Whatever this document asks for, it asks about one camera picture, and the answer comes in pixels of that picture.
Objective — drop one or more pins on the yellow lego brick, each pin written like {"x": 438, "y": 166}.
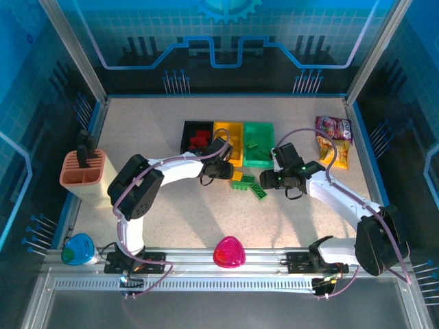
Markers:
{"x": 237, "y": 176}
{"x": 236, "y": 140}
{"x": 237, "y": 152}

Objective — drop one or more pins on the red lego brick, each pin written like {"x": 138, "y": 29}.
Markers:
{"x": 206, "y": 142}
{"x": 192, "y": 146}
{"x": 196, "y": 140}
{"x": 204, "y": 133}

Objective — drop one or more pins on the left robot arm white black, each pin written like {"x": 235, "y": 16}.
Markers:
{"x": 178, "y": 168}

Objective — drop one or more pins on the yellow plastic bin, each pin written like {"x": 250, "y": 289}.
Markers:
{"x": 236, "y": 128}

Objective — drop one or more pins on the green plastic bin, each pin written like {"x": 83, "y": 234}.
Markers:
{"x": 260, "y": 132}

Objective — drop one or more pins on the black plastic bin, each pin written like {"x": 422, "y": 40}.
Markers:
{"x": 187, "y": 132}

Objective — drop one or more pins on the yellow snack bag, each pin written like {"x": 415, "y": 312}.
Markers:
{"x": 341, "y": 154}

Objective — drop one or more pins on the purple snack bag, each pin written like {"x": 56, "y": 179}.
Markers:
{"x": 337, "y": 127}

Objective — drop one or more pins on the pink triangular plastic container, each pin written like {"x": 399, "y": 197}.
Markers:
{"x": 228, "y": 253}

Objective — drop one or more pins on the black connector box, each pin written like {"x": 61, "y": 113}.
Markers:
{"x": 324, "y": 286}
{"x": 132, "y": 284}

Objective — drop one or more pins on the pink cream knife block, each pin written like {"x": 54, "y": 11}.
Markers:
{"x": 103, "y": 181}

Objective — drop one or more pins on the blue container green cap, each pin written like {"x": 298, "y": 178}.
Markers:
{"x": 80, "y": 252}

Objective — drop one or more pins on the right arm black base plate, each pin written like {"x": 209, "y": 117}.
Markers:
{"x": 296, "y": 262}

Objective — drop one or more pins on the aluminium table side rail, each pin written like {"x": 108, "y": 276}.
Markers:
{"x": 98, "y": 120}
{"x": 355, "y": 120}

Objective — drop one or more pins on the aluminium mounting rail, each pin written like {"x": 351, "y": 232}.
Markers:
{"x": 192, "y": 257}

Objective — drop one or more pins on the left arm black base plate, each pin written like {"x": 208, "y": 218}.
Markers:
{"x": 156, "y": 260}

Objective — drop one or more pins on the aluminium frame post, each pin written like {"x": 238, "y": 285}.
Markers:
{"x": 76, "y": 51}
{"x": 376, "y": 51}

